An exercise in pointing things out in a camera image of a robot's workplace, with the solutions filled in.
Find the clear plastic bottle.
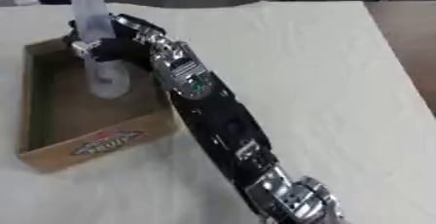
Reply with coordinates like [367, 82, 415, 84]
[64, 0, 133, 100]

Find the tan cardboard box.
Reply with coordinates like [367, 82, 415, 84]
[15, 34, 183, 173]

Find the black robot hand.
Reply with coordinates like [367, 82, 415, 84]
[62, 14, 167, 72]

